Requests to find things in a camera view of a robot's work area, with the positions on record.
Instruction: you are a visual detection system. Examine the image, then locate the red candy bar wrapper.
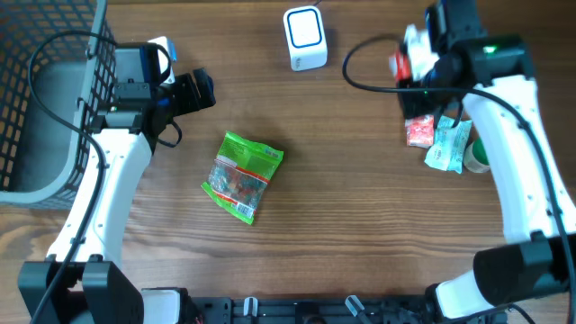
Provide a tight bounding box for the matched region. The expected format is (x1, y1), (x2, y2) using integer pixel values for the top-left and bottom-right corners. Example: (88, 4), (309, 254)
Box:
(389, 49), (411, 82)

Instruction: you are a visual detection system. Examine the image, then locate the teal wipes packet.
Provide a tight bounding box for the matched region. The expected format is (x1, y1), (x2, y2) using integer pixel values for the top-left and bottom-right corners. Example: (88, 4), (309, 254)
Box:
(424, 116), (473, 174)

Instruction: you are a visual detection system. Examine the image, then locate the green snack packet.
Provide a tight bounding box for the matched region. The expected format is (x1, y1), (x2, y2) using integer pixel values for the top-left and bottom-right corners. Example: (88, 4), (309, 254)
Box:
(202, 131), (284, 225)

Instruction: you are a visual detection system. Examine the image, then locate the green lid jar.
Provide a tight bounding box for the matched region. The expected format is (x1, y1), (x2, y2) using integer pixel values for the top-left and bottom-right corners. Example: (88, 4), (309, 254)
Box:
(463, 138), (490, 174)

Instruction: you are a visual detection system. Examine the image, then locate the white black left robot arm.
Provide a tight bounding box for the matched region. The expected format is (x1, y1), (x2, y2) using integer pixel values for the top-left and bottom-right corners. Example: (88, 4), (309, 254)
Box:
(18, 68), (215, 323)

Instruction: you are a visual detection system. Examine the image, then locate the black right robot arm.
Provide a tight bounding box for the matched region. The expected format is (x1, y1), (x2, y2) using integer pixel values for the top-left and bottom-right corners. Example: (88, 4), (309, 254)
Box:
(399, 1), (575, 320)

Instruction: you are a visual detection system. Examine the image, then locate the white barcode scanner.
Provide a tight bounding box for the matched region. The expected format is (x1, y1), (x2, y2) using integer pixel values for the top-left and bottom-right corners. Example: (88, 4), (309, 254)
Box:
(283, 5), (328, 72)

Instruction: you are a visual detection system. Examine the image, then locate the grey plastic mesh basket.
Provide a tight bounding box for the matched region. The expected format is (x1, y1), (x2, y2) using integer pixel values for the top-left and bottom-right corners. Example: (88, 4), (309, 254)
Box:
(1, 0), (115, 210)

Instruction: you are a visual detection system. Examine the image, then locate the black right camera cable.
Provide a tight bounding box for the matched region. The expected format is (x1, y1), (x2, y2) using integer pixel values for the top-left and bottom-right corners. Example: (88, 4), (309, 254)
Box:
(341, 33), (576, 324)

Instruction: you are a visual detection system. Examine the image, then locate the black camera cable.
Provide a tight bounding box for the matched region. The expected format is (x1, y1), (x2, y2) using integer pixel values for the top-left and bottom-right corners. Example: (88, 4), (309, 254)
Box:
(26, 29), (118, 324)
(341, 33), (576, 324)

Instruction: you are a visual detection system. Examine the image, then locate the black left camera cable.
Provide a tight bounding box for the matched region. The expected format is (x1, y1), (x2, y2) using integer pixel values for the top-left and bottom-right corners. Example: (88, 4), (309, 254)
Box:
(26, 29), (118, 324)

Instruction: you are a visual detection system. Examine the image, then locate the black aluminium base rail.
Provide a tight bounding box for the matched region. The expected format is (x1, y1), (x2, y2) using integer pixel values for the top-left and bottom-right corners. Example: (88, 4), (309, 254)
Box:
(184, 295), (508, 324)

